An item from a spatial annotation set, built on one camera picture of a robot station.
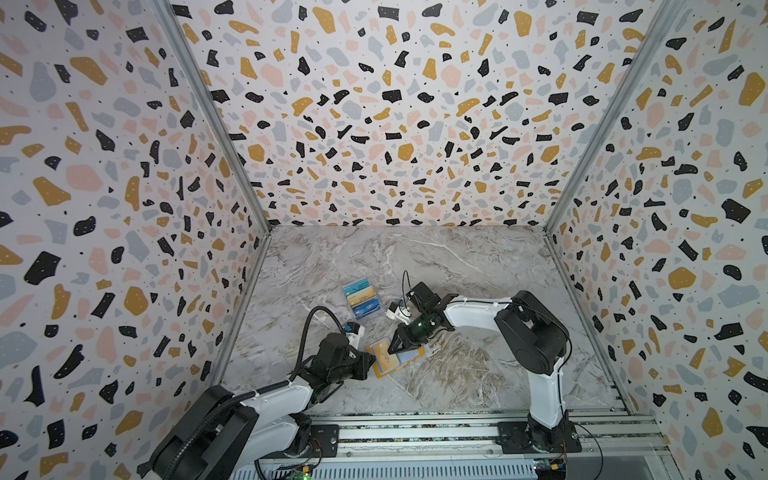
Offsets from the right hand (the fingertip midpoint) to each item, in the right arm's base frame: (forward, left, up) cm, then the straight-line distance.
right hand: (389, 348), depth 85 cm
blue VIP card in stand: (+14, +8, -1) cm, 16 cm away
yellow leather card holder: (-2, -5, -2) cm, 5 cm away
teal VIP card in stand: (+20, +12, +2) cm, 23 cm away
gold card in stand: (+17, +10, +1) cm, 20 cm away
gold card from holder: (-3, +1, -2) cm, 4 cm away
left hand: (-2, +2, -2) cm, 3 cm away
